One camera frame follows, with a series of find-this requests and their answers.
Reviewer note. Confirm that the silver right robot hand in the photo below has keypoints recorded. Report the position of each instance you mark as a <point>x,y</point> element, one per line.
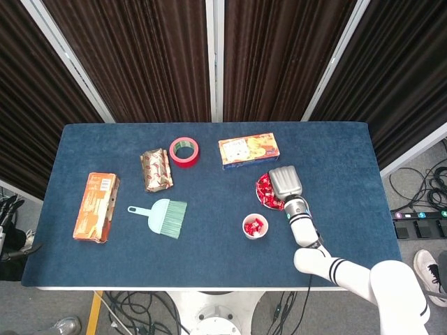
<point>286,183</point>

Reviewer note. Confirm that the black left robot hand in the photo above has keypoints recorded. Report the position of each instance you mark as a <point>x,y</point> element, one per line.
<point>8,211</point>

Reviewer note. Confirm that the plate of red candies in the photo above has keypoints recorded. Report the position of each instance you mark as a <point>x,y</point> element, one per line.
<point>265,192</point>

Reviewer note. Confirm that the red object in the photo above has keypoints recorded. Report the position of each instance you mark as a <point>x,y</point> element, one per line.
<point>254,227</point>

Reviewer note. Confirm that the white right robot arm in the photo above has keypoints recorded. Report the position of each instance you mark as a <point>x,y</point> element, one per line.
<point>304,230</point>

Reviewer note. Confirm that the white paper cup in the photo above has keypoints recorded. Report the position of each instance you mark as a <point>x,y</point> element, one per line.
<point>256,237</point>

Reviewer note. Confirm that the round metal plate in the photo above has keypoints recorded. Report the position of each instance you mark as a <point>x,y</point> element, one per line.
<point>261,203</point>

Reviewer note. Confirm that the blue yellow cracker box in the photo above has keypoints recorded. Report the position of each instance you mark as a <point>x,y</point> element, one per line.
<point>248,150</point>

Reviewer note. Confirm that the orange cardboard box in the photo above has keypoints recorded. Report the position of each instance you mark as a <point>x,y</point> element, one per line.
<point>96,209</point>

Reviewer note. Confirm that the red tape roll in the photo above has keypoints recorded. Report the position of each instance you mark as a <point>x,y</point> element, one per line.
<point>185,163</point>

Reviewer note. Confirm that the blue felt tablecloth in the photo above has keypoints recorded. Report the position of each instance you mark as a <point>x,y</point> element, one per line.
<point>209,258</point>

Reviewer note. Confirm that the brown curtain panel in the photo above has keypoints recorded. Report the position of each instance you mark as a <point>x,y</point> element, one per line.
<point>35,104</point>
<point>401,70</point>
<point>139,59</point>
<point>279,59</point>

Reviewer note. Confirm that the black foot pedal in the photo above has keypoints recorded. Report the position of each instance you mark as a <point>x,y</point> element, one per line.
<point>422,230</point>
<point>441,229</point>
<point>402,231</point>

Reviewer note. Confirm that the white green hand brush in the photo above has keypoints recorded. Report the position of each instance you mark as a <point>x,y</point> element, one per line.
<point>164,218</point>

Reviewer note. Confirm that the grey shoe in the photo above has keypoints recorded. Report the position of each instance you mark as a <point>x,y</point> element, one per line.
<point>66,326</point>

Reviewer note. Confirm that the brown patterned snack bag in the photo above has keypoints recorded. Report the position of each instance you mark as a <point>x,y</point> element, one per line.
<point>157,171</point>

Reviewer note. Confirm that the white sneaker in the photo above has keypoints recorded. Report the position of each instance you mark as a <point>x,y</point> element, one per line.
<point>427,261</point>

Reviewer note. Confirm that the white partition bottom rail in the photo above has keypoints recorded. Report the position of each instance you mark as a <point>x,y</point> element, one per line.
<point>412,150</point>
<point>33,198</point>

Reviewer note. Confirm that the white partition post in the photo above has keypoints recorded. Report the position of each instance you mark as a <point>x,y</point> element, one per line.
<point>214,52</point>
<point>335,59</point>
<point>66,56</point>

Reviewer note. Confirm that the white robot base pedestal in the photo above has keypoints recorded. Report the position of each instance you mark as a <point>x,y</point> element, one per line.
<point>214,314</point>

